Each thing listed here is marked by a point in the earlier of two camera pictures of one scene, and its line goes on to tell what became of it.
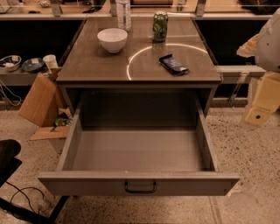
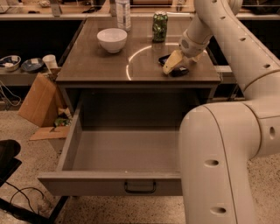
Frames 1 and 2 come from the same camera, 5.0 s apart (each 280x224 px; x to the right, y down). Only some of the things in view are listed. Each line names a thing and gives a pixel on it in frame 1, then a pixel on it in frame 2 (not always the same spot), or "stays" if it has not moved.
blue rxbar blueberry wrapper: x=172 y=66 stays
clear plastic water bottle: x=123 y=15 stays
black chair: x=9 y=164 stays
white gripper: x=269 y=46 to x=191 y=47
